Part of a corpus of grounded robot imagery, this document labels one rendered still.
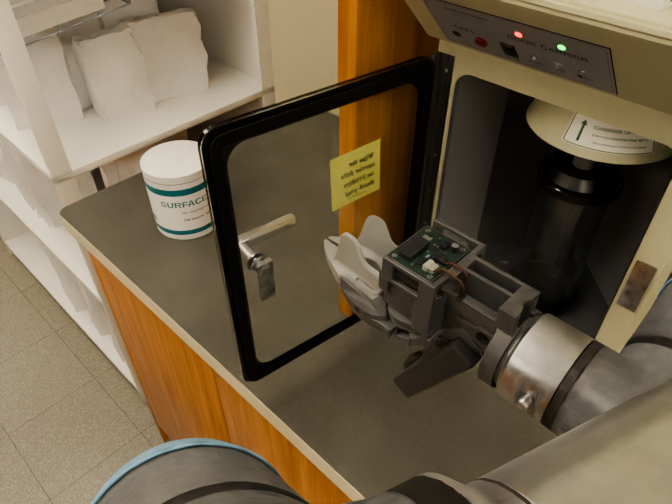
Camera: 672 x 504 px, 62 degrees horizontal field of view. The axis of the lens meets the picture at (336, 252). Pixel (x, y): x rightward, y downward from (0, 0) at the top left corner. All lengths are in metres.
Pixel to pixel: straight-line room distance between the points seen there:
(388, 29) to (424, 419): 0.53
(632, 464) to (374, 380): 0.67
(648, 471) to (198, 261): 0.93
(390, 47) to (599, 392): 0.47
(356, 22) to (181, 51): 1.04
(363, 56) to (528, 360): 0.41
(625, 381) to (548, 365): 0.05
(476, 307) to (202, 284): 0.67
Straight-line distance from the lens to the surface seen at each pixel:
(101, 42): 1.57
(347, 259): 0.52
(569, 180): 0.77
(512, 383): 0.44
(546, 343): 0.44
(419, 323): 0.47
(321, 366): 0.89
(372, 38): 0.70
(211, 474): 0.26
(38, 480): 2.05
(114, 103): 1.60
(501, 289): 0.44
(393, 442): 0.82
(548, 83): 0.66
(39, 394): 2.24
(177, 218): 1.10
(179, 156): 1.10
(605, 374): 0.43
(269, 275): 0.66
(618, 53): 0.52
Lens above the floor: 1.65
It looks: 42 degrees down
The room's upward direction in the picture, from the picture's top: straight up
